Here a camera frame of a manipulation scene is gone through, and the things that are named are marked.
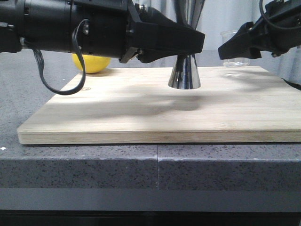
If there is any clear glass measuring beaker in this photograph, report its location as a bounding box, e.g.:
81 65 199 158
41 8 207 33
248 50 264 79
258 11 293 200
220 30 250 67

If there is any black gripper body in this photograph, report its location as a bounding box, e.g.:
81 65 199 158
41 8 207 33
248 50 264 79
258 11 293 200
15 0 141 63
253 0 301 57

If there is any steel double jigger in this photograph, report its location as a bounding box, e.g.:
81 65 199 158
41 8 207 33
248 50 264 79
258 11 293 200
168 0 205 89

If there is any light wooden cutting board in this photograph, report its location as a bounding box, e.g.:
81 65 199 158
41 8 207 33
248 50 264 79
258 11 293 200
17 66 301 145

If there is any yellow lemon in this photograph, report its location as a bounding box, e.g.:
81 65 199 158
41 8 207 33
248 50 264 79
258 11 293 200
82 55 111 73

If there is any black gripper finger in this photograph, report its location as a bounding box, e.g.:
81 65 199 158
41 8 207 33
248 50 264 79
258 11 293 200
137 48 186 64
218 22 261 60
128 1 205 54

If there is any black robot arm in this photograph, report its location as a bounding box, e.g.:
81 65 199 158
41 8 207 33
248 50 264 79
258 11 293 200
0 0 205 63

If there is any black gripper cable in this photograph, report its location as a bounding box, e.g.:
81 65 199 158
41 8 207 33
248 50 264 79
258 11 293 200
32 18 90 96
259 0 301 31

